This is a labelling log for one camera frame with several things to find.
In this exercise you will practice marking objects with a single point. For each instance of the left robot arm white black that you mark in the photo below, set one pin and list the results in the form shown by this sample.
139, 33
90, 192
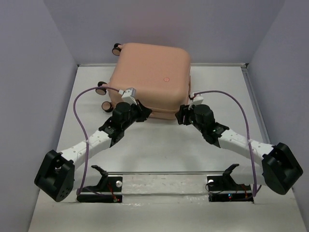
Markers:
56, 173

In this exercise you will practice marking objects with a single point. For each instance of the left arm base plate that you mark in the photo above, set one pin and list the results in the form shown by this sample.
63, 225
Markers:
107, 190

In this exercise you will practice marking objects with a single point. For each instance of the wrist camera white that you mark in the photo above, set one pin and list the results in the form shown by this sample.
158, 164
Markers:
195, 98
128, 95

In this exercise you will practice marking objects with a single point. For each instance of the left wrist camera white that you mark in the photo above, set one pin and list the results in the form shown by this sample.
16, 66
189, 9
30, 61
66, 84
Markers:
128, 95

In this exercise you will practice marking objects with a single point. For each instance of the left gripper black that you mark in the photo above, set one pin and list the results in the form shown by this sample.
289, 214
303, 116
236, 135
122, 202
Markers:
143, 111

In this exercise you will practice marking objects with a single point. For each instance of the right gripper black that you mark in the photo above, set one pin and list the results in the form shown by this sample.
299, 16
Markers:
184, 111

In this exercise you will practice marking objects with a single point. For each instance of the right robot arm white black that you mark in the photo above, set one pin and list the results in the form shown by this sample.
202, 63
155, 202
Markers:
274, 166

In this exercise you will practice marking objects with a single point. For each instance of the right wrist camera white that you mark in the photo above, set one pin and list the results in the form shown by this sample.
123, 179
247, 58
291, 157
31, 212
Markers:
195, 98

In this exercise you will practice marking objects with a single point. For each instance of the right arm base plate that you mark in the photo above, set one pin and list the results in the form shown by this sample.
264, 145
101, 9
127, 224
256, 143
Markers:
223, 188

